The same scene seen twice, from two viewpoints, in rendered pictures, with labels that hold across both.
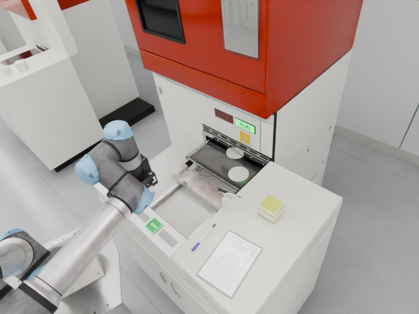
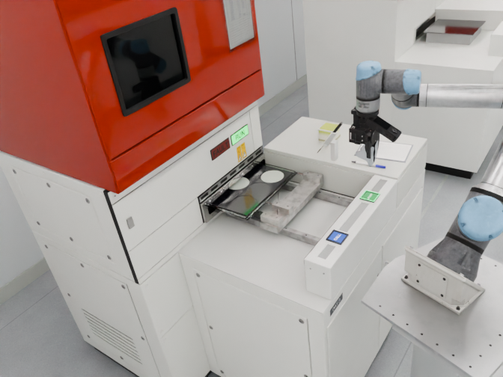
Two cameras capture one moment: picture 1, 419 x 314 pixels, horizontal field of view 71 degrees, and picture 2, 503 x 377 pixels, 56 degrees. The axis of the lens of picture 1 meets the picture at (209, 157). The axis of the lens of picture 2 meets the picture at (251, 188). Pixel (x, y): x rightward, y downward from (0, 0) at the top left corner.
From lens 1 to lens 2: 2.06 m
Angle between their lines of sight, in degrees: 74
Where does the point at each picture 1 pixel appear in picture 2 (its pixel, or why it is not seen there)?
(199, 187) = (294, 202)
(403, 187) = not seen: hidden behind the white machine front
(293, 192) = (302, 134)
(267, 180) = (291, 145)
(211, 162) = (257, 196)
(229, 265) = (387, 149)
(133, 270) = not seen: outside the picture
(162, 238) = (380, 189)
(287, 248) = not seen: hidden behind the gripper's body
